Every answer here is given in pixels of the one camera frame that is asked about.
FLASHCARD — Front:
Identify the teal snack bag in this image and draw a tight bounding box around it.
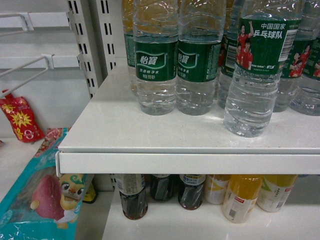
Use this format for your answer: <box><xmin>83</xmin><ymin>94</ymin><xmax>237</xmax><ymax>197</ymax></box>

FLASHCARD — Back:
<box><xmin>0</xmin><ymin>127</ymin><xmax>93</xmax><ymax>240</ymax></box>

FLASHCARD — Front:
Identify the white green yellow bottle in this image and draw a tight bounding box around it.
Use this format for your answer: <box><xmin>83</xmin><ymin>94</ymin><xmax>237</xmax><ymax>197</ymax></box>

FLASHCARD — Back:
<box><xmin>256</xmin><ymin>174</ymin><xmax>298</xmax><ymax>213</ymax></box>

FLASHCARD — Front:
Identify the white yellow bottle rear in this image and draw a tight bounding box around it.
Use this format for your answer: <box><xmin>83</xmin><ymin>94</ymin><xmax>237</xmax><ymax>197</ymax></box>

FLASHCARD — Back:
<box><xmin>204</xmin><ymin>174</ymin><xmax>231</xmax><ymax>205</ymax></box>

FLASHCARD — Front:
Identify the white water shelf board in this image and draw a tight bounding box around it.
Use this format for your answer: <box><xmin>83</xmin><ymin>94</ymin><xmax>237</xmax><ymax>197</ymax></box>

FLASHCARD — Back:
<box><xmin>56</xmin><ymin>64</ymin><xmax>320</xmax><ymax>175</ymax></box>

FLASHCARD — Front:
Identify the dark tea bottle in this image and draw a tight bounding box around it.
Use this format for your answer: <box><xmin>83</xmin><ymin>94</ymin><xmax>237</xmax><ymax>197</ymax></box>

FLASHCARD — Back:
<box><xmin>178</xmin><ymin>174</ymin><xmax>206</xmax><ymax>211</ymax></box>
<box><xmin>150</xmin><ymin>174</ymin><xmax>174</xmax><ymax>202</ymax></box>
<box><xmin>115</xmin><ymin>173</ymin><xmax>148</xmax><ymax>220</ymax></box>

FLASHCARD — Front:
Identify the dark tea bottle middle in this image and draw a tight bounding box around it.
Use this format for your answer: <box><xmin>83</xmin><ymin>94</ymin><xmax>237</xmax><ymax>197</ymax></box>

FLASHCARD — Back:
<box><xmin>150</xmin><ymin>174</ymin><xmax>174</xmax><ymax>202</ymax></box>

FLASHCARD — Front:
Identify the water bottle right rear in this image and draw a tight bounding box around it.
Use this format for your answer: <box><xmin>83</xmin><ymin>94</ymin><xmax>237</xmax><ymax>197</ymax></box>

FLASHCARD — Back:
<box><xmin>273</xmin><ymin>15</ymin><xmax>314</xmax><ymax>113</ymax></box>

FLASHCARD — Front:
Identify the red snack packet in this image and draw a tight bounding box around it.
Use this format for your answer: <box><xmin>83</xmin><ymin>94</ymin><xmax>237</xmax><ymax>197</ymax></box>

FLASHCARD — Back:
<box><xmin>0</xmin><ymin>93</ymin><xmax>45</xmax><ymax>143</ymax></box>

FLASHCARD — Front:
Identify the water bottle front tilted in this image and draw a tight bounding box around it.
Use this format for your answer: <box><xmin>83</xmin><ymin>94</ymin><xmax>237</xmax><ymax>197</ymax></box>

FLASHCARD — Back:
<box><xmin>223</xmin><ymin>0</ymin><xmax>305</xmax><ymax>138</ymax></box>

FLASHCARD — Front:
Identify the dark tea bottle right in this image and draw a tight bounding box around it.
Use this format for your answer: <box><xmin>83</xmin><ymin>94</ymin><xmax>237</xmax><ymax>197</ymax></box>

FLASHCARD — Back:
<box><xmin>178</xmin><ymin>174</ymin><xmax>206</xmax><ymax>211</ymax></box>

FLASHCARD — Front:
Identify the white perforated shelf upright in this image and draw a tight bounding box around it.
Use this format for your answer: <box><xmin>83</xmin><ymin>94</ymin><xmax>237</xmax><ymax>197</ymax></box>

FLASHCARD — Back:
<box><xmin>67</xmin><ymin>0</ymin><xmax>117</xmax><ymax>98</ymax></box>

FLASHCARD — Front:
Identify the dark tea bottle left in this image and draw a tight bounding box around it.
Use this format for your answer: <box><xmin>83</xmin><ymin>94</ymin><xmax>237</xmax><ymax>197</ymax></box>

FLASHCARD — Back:
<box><xmin>115</xmin><ymin>173</ymin><xmax>148</xmax><ymax>220</ymax></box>

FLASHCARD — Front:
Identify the orange yellow bottle front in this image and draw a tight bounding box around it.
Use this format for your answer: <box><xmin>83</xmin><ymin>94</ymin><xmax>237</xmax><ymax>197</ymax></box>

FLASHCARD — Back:
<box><xmin>222</xmin><ymin>174</ymin><xmax>263</xmax><ymax>224</ymax></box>

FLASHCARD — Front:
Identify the water bottle far right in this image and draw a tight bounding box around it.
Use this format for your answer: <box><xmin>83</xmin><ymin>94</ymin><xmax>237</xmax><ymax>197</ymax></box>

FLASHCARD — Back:
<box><xmin>289</xmin><ymin>0</ymin><xmax>320</xmax><ymax>116</ymax></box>

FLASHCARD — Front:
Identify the white wire display hook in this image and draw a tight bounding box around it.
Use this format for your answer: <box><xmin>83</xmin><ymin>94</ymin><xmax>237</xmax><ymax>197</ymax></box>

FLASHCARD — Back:
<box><xmin>0</xmin><ymin>54</ymin><xmax>54</xmax><ymax>99</ymax></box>

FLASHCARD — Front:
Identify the water bottle left front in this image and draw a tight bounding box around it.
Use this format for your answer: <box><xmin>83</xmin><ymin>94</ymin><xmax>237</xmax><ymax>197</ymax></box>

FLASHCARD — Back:
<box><xmin>133</xmin><ymin>0</ymin><xmax>178</xmax><ymax>116</ymax></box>

